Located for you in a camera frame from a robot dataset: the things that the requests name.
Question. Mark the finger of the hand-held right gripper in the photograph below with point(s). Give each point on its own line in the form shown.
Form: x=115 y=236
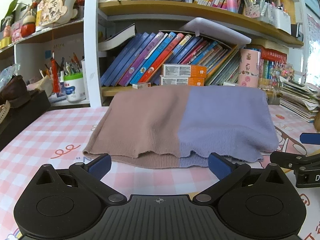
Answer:
x=310 y=138
x=287 y=160

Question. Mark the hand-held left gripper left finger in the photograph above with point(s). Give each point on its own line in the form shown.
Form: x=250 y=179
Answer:
x=100 y=165

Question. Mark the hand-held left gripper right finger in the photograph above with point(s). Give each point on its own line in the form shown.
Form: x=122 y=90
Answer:
x=220 y=166

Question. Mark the brown and lavender knit sweater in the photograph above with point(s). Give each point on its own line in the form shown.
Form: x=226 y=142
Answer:
x=150 y=120

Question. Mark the stack of booklets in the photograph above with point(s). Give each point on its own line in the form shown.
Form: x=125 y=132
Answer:
x=297 y=100

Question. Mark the colourful bead ornament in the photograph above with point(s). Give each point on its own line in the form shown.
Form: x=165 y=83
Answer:
x=282 y=70

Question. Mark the white jar with green lid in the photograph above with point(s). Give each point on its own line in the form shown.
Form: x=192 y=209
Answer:
x=74 y=88

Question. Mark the white charger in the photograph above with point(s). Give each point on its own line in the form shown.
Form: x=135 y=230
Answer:
x=230 y=83

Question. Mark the small white and red box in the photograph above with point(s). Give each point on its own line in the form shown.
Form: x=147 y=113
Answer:
x=141 y=85

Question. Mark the black box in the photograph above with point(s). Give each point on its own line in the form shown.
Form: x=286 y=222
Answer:
x=25 y=115

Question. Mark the red book lying flat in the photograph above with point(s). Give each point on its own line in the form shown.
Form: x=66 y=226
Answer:
x=273 y=53

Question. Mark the pink cylindrical container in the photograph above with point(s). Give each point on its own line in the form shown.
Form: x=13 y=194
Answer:
x=249 y=67

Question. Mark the orange and white carton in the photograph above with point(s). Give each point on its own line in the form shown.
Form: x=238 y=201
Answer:
x=180 y=81
x=182 y=70

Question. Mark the cream cloth pouch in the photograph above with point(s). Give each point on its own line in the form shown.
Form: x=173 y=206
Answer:
x=41 y=86

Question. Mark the red tassel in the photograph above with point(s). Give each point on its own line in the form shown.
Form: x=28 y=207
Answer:
x=54 y=75

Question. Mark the bunch of pencils and pens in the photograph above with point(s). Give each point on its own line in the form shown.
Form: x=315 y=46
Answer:
x=71 y=66

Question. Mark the white and wooden bookshelf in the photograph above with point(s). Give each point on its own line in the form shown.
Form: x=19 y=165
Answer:
x=92 y=55

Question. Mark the dark brown leather bag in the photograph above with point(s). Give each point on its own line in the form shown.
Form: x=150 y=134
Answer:
x=13 y=92

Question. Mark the row of leaning colourful books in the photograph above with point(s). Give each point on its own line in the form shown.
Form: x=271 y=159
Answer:
x=150 y=52

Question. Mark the white desk organizer with pens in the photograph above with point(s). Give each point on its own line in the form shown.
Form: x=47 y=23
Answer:
x=280 y=17

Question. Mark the thick dark paperback book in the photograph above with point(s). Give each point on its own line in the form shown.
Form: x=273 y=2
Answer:
x=117 y=40

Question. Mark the clear plastic bag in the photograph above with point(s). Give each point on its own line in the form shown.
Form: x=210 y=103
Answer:
x=8 y=75

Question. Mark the red round doll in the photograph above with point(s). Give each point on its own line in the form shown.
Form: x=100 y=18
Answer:
x=28 y=27

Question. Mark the pink spray bottle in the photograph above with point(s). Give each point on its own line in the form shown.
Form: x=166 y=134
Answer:
x=7 y=30

